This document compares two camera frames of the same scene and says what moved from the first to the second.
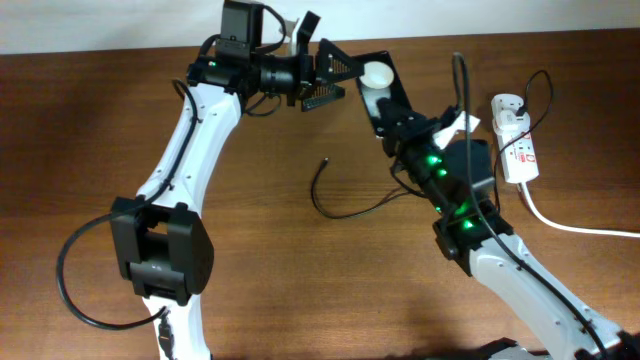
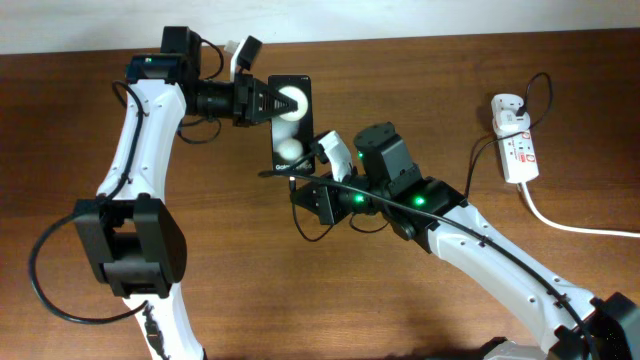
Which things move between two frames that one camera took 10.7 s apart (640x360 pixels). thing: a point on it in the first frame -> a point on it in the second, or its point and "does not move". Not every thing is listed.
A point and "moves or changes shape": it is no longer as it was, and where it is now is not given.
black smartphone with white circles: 381,81 -> 292,135
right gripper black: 397,140 -> 328,206
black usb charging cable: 495,164 moves or changes shape
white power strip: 516,145 does not move
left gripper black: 324,77 -> 254,88
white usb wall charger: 512,123 does not move
